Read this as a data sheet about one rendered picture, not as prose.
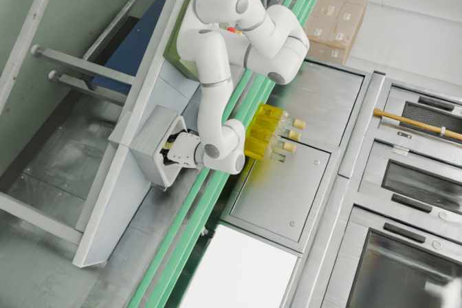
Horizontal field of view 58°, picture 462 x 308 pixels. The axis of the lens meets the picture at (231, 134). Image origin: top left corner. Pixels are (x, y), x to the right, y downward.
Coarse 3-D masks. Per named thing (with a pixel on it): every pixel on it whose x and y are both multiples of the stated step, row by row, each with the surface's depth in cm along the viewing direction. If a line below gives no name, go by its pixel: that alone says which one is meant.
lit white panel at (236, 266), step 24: (216, 240) 154; (240, 240) 154; (216, 264) 150; (240, 264) 149; (264, 264) 148; (288, 264) 148; (192, 288) 146; (216, 288) 145; (240, 288) 145; (264, 288) 144
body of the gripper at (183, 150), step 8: (184, 136) 128; (192, 136) 127; (176, 144) 127; (184, 144) 126; (192, 144) 125; (168, 152) 127; (176, 152) 125; (184, 152) 124; (192, 152) 123; (176, 160) 125; (184, 160) 123; (192, 160) 122
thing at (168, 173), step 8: (176, 120) 128; (176, 128) 137; (184, 128) 136; (168, 136) 126; (160, 144) 124; (160, 160) 144; (160, 168) 128; (168, 168) 143; (176, 168) 143; (168, 176) 142; (176, 176) 142; (168, 184) 138
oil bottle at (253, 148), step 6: (246, 138) 159; (252, 138) 159; (246, 144) 157; (252, 144) 157; (258, 144) 157; (264, 144) 157; (246, 150) 157; (252, 150) 156; (258, 150) 156; (264, 150) 156; (270, 150) 156; (252, 156) 159; (258, 156) 157; (264, 156) 155; (270, 156) 156
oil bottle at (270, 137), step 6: (252, 126) 162; (246, 132) 161; (252, 132) 160; (258, 132) 160; (264, 132) 160; (270, 132) 160; (258, 138) 159; (264, 138) 159; (270, 138) 158; (276, 138) 159; (270, 144) 158; (276, 144) 159
